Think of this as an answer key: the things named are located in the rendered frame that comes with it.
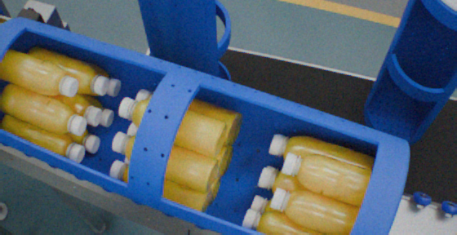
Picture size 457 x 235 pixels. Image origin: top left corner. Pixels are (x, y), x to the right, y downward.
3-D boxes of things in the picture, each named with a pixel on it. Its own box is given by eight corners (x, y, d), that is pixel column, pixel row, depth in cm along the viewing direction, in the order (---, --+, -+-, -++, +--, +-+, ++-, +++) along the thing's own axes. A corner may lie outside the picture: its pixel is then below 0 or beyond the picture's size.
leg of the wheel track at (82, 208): (102, 235, 206) (54, 185, 150) (90, 230, 207) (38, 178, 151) (108, 223, 208) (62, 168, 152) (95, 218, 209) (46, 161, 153)
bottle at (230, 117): (239, 119, 110) (156, 90, 113) (237, 108, 103) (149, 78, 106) (227, 151, 108) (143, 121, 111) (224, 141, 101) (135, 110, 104)
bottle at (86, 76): (19, 73, 110) (86, 99, 107) (28, 43, 110) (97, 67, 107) (34, 77, 117) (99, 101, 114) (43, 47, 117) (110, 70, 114)
